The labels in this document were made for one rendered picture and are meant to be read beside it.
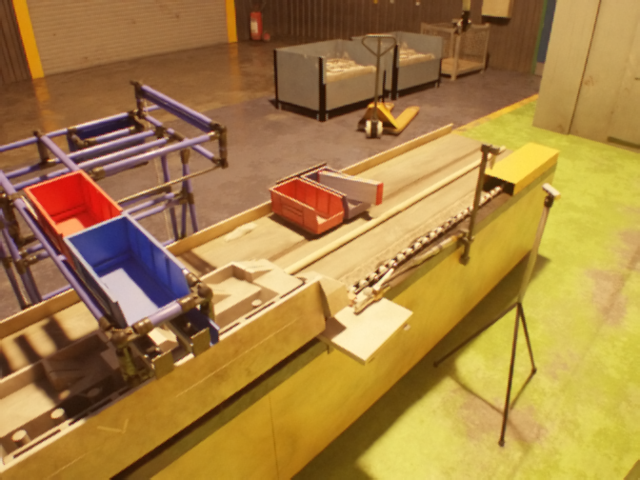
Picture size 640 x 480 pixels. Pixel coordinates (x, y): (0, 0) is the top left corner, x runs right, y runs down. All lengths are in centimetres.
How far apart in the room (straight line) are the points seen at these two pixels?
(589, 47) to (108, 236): 604
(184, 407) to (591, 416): 203
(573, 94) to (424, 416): 510
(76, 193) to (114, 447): 74
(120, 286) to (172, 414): 37
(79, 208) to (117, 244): 30
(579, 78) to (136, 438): 621
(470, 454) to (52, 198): 197
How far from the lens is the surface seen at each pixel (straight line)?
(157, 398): 126
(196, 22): 1305
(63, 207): 151
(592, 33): 657
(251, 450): 168
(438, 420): 239
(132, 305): 115
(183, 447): 142
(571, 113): 669
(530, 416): 255
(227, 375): 135
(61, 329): 190
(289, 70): 650
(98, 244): 124
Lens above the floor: 189
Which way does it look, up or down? 32 degrees down
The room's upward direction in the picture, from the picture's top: straight up
